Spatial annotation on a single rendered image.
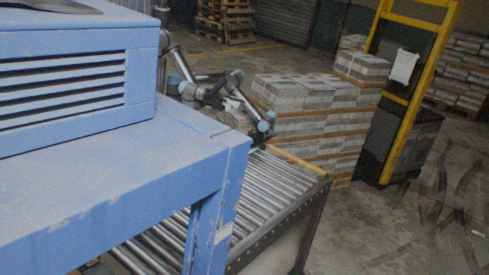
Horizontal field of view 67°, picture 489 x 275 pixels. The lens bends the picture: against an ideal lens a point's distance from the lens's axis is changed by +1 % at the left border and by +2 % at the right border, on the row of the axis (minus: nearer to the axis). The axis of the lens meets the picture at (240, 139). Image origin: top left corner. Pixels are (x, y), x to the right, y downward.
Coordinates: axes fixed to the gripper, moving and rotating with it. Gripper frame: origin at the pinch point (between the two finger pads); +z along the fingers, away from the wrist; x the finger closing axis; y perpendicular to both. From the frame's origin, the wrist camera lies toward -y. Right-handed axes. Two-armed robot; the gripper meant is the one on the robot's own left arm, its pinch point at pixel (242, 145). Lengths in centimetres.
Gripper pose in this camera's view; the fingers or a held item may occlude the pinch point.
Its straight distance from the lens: 248.3
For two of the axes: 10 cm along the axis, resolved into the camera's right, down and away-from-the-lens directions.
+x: 7.8, 3.9, -4.9
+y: 1.7, -8.8, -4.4
